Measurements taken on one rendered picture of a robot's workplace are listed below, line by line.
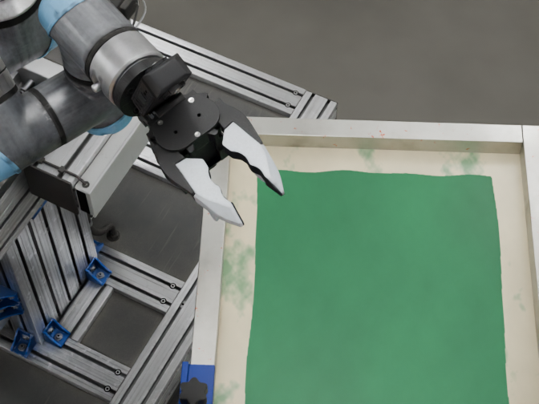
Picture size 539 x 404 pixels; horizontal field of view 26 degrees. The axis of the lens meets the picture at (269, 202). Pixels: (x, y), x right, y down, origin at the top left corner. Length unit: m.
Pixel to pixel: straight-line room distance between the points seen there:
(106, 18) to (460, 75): 2.24
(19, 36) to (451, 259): 0.81
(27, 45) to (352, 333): 0.69
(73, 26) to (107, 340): 1.52
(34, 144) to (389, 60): 2.20
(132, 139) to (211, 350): 0.35
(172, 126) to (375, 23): 2.37
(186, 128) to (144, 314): 1.59
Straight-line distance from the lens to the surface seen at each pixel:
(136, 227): 2.87
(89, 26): 1.28
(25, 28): 1.59
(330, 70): 3.40
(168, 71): 1.13
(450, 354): 1.89
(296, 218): 1.98
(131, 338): 2.72
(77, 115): 1.35
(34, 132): 1.34
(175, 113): 1.20
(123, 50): 1.25
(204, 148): 1.20
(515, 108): 3.39
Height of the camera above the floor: 2.64
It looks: 57 degrees down
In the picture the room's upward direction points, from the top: straight up
